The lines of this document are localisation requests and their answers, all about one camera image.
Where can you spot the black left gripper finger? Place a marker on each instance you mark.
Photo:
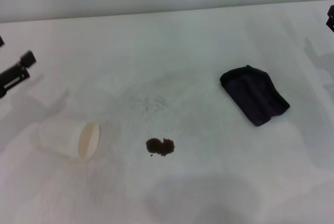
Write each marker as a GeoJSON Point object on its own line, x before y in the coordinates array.
{"type": "Point", "coordinates": [1, 41]}
{"type": "Point", "coordinates": [14, 76]}

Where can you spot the white paper cup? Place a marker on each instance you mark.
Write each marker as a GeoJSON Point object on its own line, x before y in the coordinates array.
{"type": "Point", "coordinates": [68, 140]}

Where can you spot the black water stain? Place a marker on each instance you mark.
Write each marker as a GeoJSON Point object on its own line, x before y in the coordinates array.
{"type": "Point", "coordinates": [159, 146]}

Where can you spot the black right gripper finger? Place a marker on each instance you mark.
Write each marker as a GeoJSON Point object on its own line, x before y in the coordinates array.
{"type": "Point", "coordinates": [331, 11]}
{"type": "Point", "coordinates": [331, 23]}

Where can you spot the purple rag with black edge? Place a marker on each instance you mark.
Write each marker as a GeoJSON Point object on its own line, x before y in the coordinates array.
{"type": "Point", "coordinates": [254, 94]}

